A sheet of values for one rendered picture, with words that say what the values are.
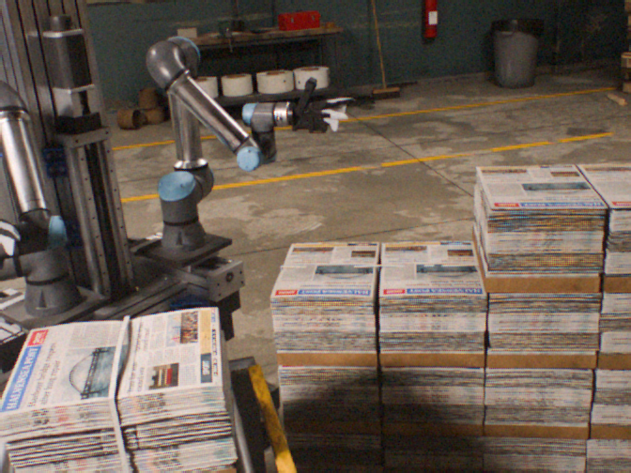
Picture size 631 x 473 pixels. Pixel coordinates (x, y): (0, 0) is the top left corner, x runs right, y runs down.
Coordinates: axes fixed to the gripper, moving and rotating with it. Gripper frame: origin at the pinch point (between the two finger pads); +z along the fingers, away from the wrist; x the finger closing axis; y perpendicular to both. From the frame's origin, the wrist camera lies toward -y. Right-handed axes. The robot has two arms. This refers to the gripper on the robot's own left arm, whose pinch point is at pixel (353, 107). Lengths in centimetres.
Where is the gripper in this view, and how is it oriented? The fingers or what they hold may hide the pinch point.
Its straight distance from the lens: 222.4
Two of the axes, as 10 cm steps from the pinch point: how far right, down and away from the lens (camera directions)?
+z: 9.8, 0.2, -2.2
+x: -2.0, 5.0, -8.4
